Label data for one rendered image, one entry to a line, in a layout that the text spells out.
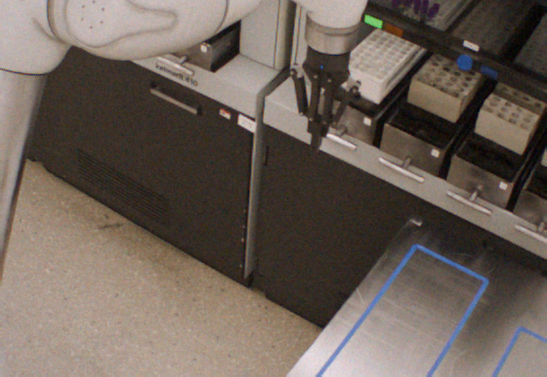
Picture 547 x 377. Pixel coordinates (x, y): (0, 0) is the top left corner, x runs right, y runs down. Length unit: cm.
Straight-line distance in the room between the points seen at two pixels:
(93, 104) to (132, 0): 144
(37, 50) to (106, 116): 130
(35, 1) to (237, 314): 156
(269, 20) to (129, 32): 103
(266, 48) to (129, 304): 86
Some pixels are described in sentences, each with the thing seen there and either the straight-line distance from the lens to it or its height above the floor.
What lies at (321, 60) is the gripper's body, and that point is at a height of 103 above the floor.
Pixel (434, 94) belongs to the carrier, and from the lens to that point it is 165.
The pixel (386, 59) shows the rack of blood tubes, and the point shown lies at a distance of 173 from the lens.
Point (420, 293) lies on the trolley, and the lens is 134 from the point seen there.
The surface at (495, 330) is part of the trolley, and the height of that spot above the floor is 82.
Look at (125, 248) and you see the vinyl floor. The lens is 245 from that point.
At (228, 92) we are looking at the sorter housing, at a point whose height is 70.
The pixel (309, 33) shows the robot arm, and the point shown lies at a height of 108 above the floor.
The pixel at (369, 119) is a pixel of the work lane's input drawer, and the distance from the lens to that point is 166.
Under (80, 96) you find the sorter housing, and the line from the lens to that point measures 223.
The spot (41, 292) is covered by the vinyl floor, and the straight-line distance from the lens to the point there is 238.
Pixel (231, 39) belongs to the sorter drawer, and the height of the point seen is 78.
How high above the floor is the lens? 184
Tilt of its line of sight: 43 degrees down
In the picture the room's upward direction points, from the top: 6 degrees clockwise
